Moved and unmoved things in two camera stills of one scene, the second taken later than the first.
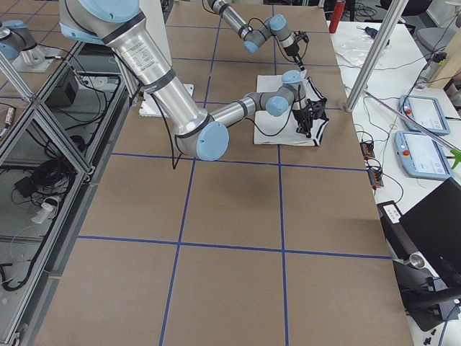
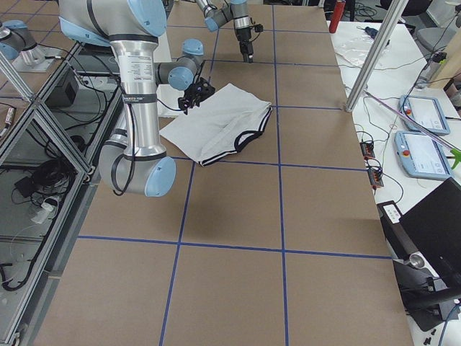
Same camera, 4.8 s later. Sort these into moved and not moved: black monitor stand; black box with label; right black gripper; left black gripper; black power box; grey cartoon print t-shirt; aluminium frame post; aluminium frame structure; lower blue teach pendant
Moved: left black gripper; right black gripper; grey cartoon print t-shirt
Not moved: aluminium frame structure; black monitor stand; black box with label; black power box; aluminium frame post; lower blue teach pendant
